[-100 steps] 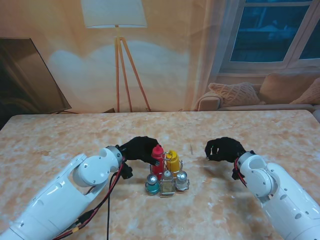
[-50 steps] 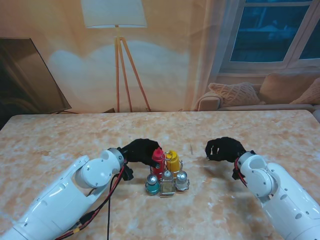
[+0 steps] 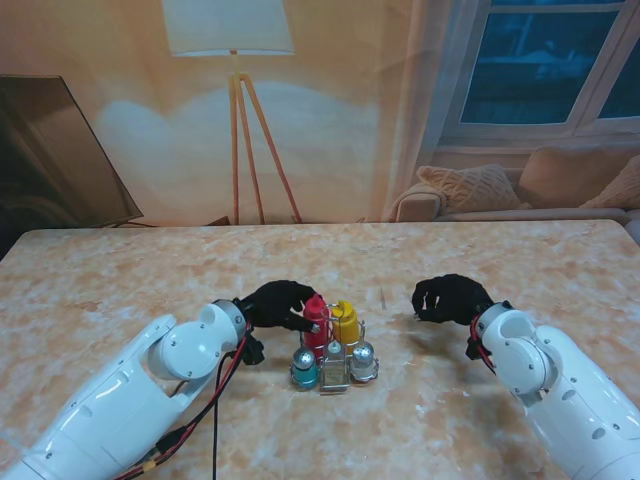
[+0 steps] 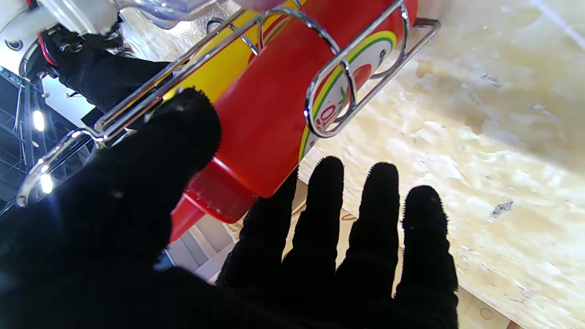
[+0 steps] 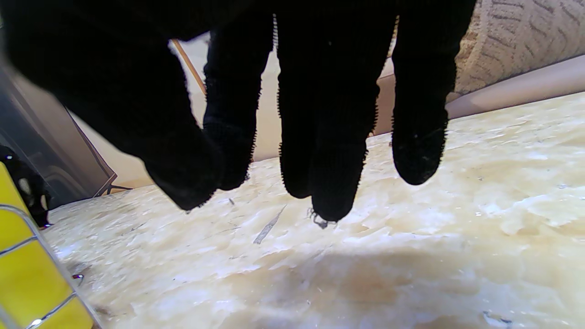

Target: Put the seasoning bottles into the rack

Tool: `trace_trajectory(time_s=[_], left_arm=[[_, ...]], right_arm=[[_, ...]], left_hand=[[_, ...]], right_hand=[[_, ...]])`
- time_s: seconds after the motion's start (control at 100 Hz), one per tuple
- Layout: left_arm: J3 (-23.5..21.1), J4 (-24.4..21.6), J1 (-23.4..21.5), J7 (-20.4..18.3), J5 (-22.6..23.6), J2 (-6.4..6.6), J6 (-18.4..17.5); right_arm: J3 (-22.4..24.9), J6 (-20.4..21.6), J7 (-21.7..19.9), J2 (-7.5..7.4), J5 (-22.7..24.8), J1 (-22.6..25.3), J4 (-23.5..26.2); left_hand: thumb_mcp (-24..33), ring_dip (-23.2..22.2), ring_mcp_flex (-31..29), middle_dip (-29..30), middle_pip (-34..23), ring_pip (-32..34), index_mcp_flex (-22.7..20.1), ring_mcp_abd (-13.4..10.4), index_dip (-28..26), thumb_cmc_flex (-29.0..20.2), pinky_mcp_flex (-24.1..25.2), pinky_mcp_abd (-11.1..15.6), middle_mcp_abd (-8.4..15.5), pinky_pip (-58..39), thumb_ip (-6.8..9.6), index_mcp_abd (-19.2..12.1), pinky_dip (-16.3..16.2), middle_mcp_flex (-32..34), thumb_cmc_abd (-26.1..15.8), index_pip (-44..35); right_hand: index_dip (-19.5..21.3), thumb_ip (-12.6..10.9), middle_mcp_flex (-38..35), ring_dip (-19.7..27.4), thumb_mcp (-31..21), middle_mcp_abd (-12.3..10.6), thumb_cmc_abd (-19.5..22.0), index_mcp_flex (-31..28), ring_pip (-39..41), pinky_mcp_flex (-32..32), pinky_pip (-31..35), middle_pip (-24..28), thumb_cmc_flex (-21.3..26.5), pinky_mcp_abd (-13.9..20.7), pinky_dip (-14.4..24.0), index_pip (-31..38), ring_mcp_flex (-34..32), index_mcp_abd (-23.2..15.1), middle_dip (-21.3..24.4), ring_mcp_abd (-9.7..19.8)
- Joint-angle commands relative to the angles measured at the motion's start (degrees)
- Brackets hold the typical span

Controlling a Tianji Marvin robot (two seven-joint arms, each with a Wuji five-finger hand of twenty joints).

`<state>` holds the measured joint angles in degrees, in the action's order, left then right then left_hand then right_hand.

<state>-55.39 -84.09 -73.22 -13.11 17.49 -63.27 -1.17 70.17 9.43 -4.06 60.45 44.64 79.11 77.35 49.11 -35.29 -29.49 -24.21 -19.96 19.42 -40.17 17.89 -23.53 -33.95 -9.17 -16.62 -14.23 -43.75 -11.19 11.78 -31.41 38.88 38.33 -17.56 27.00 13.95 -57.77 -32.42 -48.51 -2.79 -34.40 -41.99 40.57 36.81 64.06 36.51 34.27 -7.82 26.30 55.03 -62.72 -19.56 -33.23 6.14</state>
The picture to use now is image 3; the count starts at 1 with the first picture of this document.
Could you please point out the dark flat television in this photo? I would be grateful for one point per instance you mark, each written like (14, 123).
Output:
(45, 160)

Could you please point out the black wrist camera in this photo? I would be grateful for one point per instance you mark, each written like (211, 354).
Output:
(252, 350)
(472, 347)

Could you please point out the sheer beige curtain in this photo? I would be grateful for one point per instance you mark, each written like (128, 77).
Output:
(410, 100)

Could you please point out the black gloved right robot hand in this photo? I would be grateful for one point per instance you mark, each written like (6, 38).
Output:
(452, 297)

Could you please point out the beige sofa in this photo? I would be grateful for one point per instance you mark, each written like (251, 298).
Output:
(565, 180)

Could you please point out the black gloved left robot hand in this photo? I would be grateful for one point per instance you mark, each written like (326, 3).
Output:
(275, 305)

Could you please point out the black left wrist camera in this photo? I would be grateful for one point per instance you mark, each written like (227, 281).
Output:
(252, 350)

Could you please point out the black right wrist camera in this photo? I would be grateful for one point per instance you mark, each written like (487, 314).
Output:
(472, 347)

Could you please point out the teal shaker with silver cap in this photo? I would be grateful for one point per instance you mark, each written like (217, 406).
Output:
(306, 370)

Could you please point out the clear shaker with silver cap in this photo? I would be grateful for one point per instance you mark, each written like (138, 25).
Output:
(364, 359)

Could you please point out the clear square seasoning bottle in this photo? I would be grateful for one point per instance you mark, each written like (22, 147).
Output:
(335, 367)

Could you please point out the tripod floor lamp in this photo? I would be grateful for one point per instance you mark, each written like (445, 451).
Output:
(230, 25)

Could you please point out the yellow squeeze bottle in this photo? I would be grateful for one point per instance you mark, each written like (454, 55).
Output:
(346, 325)

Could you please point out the white framed window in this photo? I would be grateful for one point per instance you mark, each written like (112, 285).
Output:
(525, 65)

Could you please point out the beige knit cushion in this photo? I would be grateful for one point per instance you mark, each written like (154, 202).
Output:
(620, 190)
(470, 187)

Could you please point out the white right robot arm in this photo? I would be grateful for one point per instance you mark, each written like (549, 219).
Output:
(565, 390)

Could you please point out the red squeeze bottle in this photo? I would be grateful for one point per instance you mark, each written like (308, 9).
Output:
(315, 320)

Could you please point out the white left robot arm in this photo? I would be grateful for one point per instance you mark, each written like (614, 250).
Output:
(140, 390)

